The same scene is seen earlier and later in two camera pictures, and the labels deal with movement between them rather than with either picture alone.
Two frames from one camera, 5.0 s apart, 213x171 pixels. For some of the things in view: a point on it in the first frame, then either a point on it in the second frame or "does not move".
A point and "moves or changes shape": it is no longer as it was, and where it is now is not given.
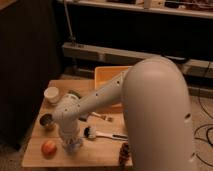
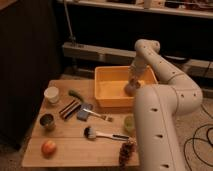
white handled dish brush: x=91 y=133 does not move
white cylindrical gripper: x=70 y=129 -> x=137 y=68
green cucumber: x=75 y=92 does not move
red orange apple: x=49 y=149 does not move
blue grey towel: x=72 y=146 moves or changes shape
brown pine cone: x=124 y=154 does not move
